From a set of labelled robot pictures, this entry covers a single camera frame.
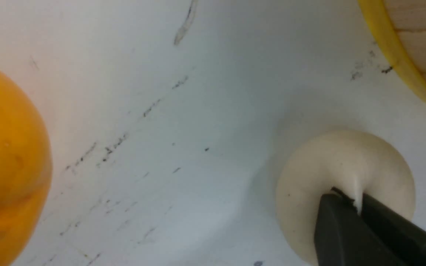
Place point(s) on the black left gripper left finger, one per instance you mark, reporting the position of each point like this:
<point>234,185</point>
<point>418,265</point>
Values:
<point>341,237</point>

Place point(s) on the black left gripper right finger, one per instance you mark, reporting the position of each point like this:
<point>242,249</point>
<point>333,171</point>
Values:
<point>403,238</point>

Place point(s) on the bamboo steamer tray yellow rim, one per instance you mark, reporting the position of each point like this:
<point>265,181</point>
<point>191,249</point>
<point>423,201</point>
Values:
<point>399,28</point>

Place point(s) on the white toy bun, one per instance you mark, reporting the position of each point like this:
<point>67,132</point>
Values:
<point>355,162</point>

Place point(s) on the orange toy tangerine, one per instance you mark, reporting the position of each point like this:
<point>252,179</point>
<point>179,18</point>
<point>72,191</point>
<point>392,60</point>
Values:
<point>25,169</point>

